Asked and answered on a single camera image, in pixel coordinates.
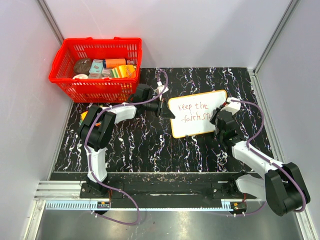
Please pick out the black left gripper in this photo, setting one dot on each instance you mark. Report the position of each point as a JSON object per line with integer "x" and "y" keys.
{"x": 163, "y": 111}

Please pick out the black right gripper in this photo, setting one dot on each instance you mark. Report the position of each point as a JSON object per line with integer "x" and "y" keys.
{"x": 212, "y": 119}

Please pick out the yellow-framed whiteboard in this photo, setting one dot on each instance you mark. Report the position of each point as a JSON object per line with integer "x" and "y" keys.
{"x": 193, "y": 113}

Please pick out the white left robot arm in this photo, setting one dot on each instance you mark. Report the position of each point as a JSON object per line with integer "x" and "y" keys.
{"x": 97, "y": 127}

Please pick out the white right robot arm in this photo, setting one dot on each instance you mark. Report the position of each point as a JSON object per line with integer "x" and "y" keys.
{"x": 280, "y": 185}

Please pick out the orange yellow box in basket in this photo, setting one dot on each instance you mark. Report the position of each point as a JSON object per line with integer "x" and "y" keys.
{"x": 124, "y": 71}

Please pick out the orange cylindrical can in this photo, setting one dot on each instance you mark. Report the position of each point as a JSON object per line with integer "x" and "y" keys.
{"x": 114, "y": 62}

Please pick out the orange green snack box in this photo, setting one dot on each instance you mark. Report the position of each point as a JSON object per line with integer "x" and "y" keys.
{"x": 82, "y": 117}

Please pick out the light blue small box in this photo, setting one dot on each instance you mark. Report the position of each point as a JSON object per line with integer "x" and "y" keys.
{"x": 96, "y": 66}

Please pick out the brown round packet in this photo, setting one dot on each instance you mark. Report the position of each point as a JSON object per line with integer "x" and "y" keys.
{"x": 82, "y": 66}

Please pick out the red plastic shopping basket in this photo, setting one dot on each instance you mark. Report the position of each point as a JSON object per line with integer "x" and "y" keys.
{"x": 108, "y": 90}

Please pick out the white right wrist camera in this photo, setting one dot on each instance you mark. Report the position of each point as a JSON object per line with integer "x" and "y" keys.
{"x": 233, "y": 105}

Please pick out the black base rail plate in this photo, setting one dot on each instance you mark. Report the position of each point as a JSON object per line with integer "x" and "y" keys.
{"x": 210, "y": 185}

